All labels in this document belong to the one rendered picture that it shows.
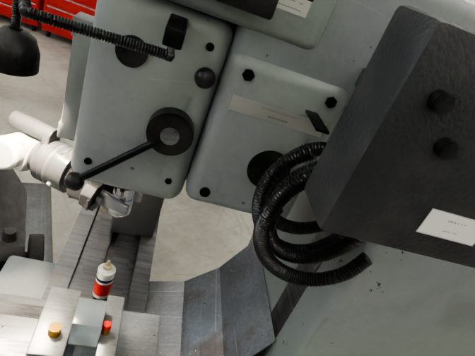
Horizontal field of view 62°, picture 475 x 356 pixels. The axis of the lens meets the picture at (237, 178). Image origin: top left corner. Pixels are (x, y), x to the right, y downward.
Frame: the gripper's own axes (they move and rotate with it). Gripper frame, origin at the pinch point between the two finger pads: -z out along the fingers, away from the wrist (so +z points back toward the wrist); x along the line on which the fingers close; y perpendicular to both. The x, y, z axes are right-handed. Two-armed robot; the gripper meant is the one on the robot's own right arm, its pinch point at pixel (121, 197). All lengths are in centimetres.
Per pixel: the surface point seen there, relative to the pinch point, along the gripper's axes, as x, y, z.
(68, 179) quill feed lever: -15.4, -10.9, 2.3
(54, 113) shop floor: 217, 125, 171
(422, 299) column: -2, -11, -57
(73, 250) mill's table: 9.9, 30.6, 13.3
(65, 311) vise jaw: -14.0, 19.5, -0.8
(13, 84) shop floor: 231, 126, 226
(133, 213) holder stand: 24.3, 22.6, 5.6
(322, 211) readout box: -26, -30, -31
